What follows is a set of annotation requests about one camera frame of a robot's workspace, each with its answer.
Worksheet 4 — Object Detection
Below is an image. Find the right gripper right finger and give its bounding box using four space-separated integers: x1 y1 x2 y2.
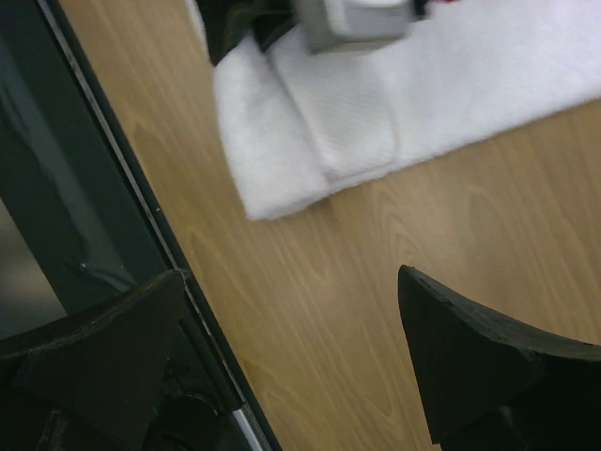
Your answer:
398 266 600 450

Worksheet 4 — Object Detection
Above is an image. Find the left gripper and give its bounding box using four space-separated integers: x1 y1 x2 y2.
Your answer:
196 0 296 66

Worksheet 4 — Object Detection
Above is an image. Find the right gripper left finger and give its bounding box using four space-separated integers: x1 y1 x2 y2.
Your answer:
1 270 185 450

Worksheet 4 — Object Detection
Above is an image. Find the white towel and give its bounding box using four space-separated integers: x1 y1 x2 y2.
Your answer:
213 1 600 221

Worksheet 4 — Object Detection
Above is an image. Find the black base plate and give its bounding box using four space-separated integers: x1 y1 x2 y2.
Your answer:
1 1 279 450

